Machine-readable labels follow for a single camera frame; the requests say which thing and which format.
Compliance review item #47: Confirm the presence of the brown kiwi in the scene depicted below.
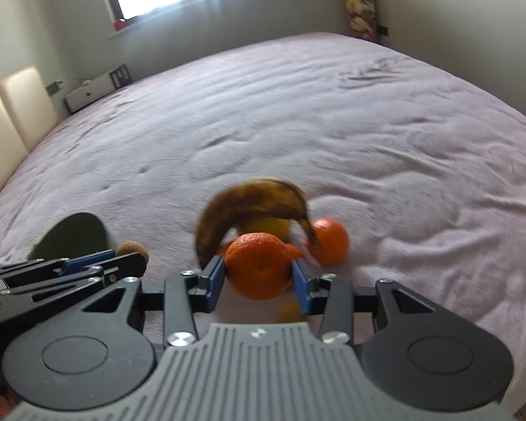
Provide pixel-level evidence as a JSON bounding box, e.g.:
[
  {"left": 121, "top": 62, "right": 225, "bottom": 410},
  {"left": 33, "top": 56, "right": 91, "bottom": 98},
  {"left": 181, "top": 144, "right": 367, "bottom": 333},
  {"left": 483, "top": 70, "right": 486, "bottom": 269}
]
[{"left": 116, "top": 240, "right": 150, "bottom": 266}]

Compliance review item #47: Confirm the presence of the green bowl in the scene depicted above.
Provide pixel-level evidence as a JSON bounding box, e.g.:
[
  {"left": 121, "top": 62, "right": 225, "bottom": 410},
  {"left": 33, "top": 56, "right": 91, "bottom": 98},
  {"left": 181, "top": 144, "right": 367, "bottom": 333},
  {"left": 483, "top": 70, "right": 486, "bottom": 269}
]
[{"left": 27, "top": 213, "right": 117, "bottom": 261}]

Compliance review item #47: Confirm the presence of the brown spotted banana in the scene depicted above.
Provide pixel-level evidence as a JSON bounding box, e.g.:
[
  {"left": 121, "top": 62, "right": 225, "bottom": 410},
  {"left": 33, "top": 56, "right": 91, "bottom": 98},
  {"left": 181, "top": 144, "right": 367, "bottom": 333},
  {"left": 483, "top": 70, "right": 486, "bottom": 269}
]
[{"left": 194, "top": 178, "right": 321, "bottom": 270}]

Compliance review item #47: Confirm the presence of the white nightstand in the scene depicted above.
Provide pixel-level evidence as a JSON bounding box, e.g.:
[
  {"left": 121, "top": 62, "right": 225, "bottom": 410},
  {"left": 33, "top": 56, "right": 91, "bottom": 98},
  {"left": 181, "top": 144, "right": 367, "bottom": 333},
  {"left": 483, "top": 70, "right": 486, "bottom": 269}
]
[{"left": 65, "top": 74, "right": 117, "bottom": 114}]

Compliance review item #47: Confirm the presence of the cream padded headboard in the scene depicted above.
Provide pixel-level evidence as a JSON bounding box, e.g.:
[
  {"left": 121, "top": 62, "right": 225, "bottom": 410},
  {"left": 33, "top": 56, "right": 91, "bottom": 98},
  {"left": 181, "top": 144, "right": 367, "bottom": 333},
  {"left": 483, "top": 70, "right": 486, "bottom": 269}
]
[{"left": 0, "top": 65, "right": 60, "bottom": 220}]

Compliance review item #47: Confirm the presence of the yellow-red mango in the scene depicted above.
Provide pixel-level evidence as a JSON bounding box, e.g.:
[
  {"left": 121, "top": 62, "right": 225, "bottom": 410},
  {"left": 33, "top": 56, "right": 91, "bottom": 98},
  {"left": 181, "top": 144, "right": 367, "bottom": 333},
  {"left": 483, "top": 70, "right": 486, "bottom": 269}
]
[{"left": 244, "top": 216, "right": 292, "bottom": 246}]

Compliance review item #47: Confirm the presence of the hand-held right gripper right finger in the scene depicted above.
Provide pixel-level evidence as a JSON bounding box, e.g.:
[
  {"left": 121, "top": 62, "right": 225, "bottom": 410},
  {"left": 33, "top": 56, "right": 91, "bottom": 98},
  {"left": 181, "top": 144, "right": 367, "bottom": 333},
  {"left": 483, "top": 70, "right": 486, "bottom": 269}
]
[{"left": 291, "top": 259, "right": 449, "bottom": 346}]

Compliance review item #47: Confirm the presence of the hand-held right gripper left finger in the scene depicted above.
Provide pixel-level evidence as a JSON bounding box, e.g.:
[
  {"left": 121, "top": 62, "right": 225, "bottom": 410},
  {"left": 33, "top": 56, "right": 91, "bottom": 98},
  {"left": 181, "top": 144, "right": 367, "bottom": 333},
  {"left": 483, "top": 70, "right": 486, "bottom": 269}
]
[{"left": 82, "top": 256, "right": 226, "bottom": 348}]

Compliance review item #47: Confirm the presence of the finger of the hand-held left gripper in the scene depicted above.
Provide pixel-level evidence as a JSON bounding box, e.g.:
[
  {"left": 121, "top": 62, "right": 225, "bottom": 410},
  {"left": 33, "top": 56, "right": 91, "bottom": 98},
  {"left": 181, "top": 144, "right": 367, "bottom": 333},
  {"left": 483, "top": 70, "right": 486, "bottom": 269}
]
[
  {"left": 0, "top": 249, "right": 117, "bottom": 295},
  {"left": 0, "top": 253, "right": 149, "bottom": 330}
]

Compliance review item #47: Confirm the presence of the colourful plush toy pile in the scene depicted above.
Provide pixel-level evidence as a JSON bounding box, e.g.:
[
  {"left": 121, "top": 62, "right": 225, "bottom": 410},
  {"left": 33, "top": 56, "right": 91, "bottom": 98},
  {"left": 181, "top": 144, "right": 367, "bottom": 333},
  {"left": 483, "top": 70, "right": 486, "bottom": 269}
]
[{"left": 339, "top": 0, "right": 378, "bottom": 41}]

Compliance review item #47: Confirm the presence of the orange mandarin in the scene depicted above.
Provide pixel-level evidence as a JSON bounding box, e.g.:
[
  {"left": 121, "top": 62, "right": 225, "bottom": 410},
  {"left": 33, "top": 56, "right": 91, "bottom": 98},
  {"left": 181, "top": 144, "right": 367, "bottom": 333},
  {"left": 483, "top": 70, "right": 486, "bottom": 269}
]
[
  {"left": 306, "top": 218, "right": 350, "bottom": 266},
  {"left": 225, "top": 233, "right": 305, "bottom": 301}
]

